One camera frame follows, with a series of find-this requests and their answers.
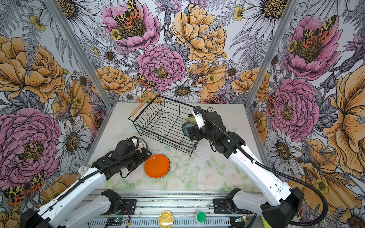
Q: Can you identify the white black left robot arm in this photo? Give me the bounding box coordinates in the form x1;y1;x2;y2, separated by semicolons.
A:
20;136;152;228

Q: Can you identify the dark grey small plate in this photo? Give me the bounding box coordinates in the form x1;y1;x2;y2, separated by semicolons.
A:
182;120;196;138

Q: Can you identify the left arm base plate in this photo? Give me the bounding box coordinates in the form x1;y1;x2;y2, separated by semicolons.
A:
116;199;137;216

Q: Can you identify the white plate orange pattern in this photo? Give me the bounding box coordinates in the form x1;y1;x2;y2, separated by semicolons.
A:
137;139;148;151

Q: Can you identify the orange small plate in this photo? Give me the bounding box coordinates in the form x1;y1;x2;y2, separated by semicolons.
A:
144;154;170;179

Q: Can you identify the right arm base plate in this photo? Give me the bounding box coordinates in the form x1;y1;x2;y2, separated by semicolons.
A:
213;199;238;214

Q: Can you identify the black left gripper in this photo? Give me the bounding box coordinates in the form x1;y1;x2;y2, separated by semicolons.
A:
121;148;152;173

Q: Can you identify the small white jar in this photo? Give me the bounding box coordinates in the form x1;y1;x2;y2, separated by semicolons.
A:
78;166;89;176

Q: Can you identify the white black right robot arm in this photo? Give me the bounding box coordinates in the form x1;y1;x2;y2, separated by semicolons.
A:
188;107;304;228

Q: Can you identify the aluminium corner post left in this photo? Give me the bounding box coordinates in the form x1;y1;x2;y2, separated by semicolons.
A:
45;1;113;110

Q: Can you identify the gold round button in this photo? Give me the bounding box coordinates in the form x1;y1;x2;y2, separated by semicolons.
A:
158;211;175;228

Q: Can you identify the small circuit board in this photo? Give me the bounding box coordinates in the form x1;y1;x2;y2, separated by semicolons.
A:
106;218;128;227

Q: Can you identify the black corrugated cable right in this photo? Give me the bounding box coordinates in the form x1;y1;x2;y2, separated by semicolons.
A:
196;106;329;227

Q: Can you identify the black wire dish rack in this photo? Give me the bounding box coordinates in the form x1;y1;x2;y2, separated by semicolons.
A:
128;93;198;156

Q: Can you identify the green round button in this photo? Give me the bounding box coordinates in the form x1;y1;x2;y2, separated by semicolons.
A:
195;211;207;225

